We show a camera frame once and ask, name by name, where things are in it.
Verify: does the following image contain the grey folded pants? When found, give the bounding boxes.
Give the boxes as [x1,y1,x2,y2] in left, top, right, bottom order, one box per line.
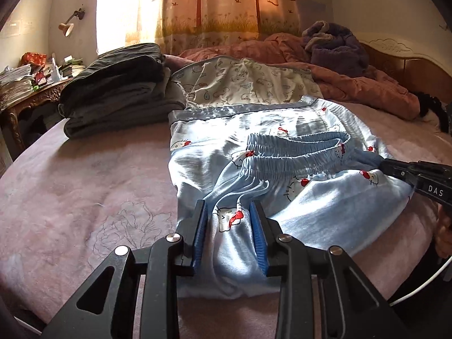
[58,78,188,139]

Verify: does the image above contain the white cable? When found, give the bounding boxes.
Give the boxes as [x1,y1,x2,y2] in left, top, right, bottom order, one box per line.
[388,253,452,307]

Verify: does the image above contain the pink bed sheet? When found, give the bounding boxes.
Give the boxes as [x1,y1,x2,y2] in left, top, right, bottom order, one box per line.
[0,101,452,339]

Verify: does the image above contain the bright window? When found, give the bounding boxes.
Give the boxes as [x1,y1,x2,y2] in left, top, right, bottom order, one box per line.
[95,0,167,56]

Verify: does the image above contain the stack of books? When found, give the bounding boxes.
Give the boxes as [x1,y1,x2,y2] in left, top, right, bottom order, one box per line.
[58,55,86,78]

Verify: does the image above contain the red box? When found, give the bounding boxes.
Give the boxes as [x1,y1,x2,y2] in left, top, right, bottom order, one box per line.
[21,52,47,66]

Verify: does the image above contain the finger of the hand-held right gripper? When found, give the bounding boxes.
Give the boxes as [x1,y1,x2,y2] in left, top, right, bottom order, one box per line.
[378,158,421,186]

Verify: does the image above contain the white cat-print pants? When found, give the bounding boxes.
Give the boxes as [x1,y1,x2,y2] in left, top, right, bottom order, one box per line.
[171,56,323,111]

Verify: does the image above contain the carved bed headboard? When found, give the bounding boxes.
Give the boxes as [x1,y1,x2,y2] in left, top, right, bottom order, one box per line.
[357,38,452,97]

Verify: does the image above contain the mauve folded cloth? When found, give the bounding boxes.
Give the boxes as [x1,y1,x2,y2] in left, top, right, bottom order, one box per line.
[162,54,195,82]

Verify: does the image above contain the pile of hanging clothes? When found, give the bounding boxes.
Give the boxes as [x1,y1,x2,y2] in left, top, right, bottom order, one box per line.
[59,42,166,97]

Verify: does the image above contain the carved wooden desk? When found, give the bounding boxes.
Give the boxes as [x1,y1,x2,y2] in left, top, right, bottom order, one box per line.
[0,77,72,161]

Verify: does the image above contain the person's right hand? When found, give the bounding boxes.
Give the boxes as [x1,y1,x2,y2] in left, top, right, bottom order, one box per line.
[436,205,452,259]

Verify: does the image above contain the light blue cat-print pants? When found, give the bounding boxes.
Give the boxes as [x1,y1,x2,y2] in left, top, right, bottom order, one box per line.
[169,96,414,299]

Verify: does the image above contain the stack of papers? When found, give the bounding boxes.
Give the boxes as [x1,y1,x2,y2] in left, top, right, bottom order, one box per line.
[0,64,35,111]

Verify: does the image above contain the tree-print curtain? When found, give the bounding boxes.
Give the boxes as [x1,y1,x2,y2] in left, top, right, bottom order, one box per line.
[125,0,305,49]

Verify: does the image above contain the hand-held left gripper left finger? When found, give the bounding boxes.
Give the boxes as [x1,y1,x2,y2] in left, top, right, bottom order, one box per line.
[40,201,208,339]

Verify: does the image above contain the pink quilt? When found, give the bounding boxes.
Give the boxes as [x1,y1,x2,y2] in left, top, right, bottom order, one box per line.
[178,32,421,121]

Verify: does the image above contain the purple fleece blanket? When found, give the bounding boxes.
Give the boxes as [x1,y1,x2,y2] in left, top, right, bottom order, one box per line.
[301,21,370,78]

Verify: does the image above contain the wall-mounted desk lamp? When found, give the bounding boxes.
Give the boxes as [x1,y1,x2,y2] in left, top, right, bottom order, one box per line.
[58,8,86,38]

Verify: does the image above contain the black cloth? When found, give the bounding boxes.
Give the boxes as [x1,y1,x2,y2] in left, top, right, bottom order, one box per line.
[412,91,450,132]

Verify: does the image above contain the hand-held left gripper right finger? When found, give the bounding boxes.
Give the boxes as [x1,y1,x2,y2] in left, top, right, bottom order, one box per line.
[249,202,410,339]

